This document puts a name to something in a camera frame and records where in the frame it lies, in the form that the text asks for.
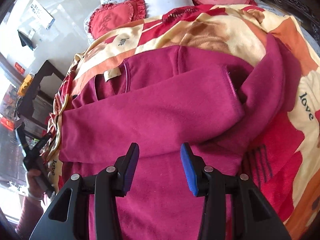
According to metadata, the wall calendar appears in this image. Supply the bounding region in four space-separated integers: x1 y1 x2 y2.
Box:
30 0 55 30

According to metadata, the maroon sweatshirt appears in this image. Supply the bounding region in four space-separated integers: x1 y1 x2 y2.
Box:
59 35 301 239

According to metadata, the dark wooden table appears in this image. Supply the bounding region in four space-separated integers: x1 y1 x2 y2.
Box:
15 60 65 131

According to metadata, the left hand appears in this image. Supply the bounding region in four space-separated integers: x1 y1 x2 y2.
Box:
26 169 45 201

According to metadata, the red orange cream fleece blanket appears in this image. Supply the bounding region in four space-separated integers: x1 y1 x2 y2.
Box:
47 5 319 239

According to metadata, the yellow basket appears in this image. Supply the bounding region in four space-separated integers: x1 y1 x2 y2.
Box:
17 74 34 97

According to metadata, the pink sleeve forearm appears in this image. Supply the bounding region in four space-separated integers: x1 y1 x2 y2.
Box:
15 197 43 239

